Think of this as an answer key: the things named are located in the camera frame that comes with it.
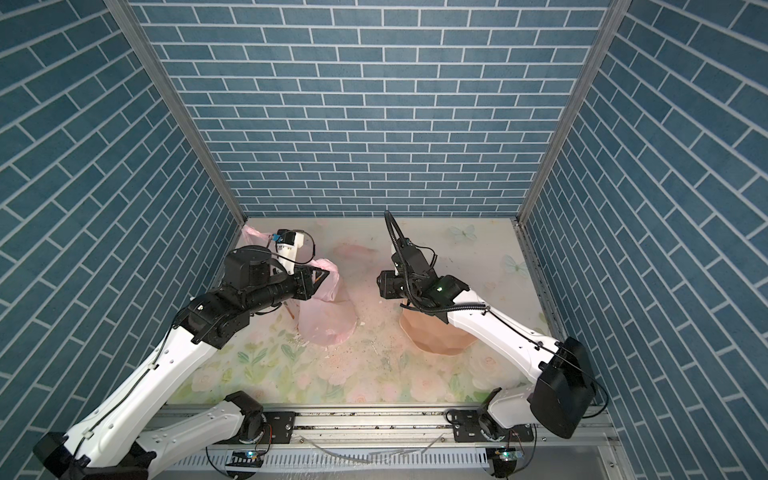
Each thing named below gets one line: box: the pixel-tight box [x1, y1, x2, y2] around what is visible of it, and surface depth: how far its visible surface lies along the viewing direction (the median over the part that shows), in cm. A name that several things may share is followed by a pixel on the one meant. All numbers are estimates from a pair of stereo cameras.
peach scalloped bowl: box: [399, 308, 478, 356], surface depth 89 cm
